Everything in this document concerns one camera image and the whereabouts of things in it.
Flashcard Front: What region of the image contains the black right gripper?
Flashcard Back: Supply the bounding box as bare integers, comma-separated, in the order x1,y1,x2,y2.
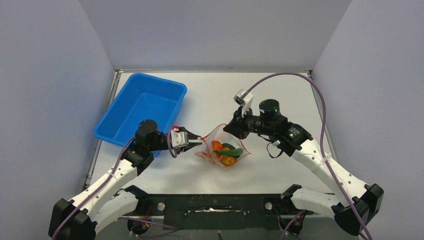
224,104,274,140

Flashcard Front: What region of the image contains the green toy avocado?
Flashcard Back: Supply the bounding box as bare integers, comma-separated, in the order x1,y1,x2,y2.
221,143,235,150

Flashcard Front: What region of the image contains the green toy chili pepper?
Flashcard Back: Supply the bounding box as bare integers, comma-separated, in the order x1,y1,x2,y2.
213,148,244,157

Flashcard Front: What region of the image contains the orange toy pumpkin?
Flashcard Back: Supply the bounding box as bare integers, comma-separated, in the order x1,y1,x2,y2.
211,140,224,158

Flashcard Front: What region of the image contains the round brown fried ball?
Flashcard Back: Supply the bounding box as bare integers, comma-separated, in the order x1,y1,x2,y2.
220,155,237,167

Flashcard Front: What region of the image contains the blue plastic bin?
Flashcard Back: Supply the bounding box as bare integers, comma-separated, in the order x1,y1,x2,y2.
93,73,188,157

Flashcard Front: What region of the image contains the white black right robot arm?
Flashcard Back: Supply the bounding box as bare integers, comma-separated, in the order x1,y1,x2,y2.
223,99,384,236

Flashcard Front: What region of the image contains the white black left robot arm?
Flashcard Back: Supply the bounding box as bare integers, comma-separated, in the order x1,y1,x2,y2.
48,119,202,240

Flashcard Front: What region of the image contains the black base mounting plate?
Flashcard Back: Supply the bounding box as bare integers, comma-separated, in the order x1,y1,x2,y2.
130,193,300,231

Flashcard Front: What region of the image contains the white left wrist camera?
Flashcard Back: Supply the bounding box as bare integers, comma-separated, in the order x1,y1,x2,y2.
168,126,189,149

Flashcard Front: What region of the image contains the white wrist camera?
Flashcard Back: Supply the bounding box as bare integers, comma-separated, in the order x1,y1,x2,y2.
233,89,254,118
168,126,189,149

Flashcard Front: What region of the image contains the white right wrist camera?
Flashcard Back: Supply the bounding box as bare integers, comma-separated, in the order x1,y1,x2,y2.
233,89,254,118

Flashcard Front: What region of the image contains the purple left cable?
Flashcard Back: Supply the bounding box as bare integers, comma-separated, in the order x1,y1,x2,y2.
49,125,180,240

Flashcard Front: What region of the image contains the purple cable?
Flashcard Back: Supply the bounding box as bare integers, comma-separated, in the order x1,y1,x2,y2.
49,125,180,240
238,72,374,240

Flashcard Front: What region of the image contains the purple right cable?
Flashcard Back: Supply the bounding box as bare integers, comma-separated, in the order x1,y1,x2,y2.
238,72,374,240

